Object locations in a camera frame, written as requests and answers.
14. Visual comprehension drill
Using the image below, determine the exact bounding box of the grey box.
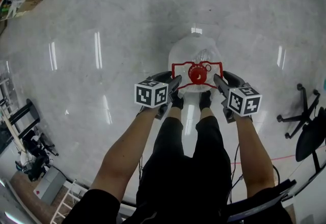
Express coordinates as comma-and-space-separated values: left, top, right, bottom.
33, 166, 67, 205

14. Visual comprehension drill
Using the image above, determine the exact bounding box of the person's leg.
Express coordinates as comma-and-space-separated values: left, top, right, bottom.
200, 107, 213, 121
167, 107, 180, 122

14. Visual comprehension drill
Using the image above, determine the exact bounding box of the clear water jug red cap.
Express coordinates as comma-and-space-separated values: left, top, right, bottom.
169, 35, 225, 100

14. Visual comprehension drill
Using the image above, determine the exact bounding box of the person's black shoe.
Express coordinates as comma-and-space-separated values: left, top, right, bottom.
199, 90, 212, 110
170, 90, 184, 109

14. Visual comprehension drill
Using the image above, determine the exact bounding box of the black tablet screen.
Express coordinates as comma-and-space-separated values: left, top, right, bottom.
228, 179, 297, 224

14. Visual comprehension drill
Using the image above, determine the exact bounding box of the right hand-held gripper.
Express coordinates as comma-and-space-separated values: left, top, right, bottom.
213, 70, 263, 124

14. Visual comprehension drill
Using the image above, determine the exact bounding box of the person's right forearm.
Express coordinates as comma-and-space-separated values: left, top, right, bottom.
235, 115, 276, 200

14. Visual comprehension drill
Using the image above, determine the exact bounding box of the person's left leg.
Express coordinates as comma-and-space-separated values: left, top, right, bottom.
167, 107, 180, 122

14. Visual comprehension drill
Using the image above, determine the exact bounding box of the white wire rack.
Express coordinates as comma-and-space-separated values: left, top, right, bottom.
50, 179, 87, 224

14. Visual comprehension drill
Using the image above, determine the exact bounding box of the black mesh office chair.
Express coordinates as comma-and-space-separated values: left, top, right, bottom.
277, 82, 326, 170

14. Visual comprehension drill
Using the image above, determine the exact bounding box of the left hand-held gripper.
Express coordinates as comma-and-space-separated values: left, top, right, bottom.
134, 71, 183, 121

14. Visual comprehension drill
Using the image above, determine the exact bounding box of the black cable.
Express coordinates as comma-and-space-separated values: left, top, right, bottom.
229, 141, 245, 193
137, 156, 145, 180

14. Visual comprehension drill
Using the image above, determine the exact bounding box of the person's left black shoe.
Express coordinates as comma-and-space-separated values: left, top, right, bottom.
170, 90, 184, 109

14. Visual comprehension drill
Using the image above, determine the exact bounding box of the black swivel chair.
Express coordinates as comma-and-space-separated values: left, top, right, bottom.
16, 133, 59, 183

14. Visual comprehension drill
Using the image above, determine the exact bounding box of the person's right leg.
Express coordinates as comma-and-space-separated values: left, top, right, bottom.
200, 107, 213, 121

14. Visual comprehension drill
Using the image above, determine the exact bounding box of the cardboard box with white bag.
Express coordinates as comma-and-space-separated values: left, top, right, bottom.
15, 0, 51, 18

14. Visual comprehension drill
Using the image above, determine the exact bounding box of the person's right black shoe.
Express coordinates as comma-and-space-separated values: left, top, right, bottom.
199, 90, 212, 110

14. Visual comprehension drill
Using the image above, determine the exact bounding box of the person's left forearm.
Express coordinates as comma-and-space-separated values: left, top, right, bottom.
89, 109, 164, 206

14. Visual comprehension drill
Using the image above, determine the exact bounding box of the person's black clothed torso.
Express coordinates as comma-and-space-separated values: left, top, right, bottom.
61, 116, 293, 224

